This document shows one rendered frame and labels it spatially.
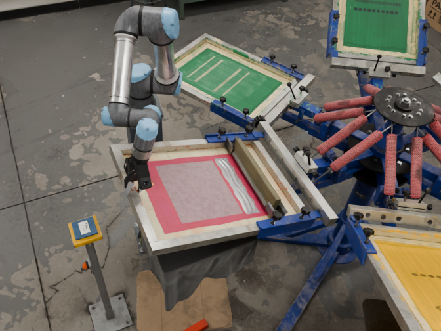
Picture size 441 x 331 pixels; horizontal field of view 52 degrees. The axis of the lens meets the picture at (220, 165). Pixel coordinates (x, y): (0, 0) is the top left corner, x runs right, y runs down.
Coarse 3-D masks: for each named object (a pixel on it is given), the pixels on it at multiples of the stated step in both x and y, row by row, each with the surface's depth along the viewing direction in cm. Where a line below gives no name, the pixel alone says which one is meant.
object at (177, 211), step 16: (176, 192) 195; (192, 192) 198; (208, 192) 201; (224, 192) 204; (160, 208) 185; (176, 208) 188; (192, 208) 191; (208, 208) 194; (224, 208) 197; (240, 208) 200; (160, 224) 179; (176, 224) 182; (192, 224) 184; (208, 224) 187
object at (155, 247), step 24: (120, 144) 201; (168, 144) 211; (192, 144) 217; (216, 144) 224; (120, 168) 190; (288, 192) 212; (144, 216) 175; (144, 240) 171; (168, 240) 170; (192, 240) 174; (216, 240) 180
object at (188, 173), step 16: (160, 160) 207; (176, 160) 210; (192, 160) 213; (208, 160) 217; (160, 176) 199; (176, 176) 202; (192, 176) 205; (208, 176) 209; (240, 176) 216; (160, 192) 192
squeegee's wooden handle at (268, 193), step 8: (240, 144) 217; (240, 152) 217; (248, 152) 214; (240, 160) 217; (248, 160) 211; (248, 168) 212; (256, 168) 207; (256, 176) 207; (264, 176) 204; (256, 184) 207; (264, 184) 201; (264, 192) 202; (272, 192) 198; (272, 200) 197; (280, 200) 197
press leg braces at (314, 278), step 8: (312, 224) 306; (320, 224) 302; (344, 224) 292; (288, 232) 316; (296, 232) 312; (304, 232) 310; (344, 232) 291; (336, 240) 292; (336, 248) 292; (328, 256) 293; (320, 264) 295; (320, 272) 294; (312, 280) 295; (320, 280) 295
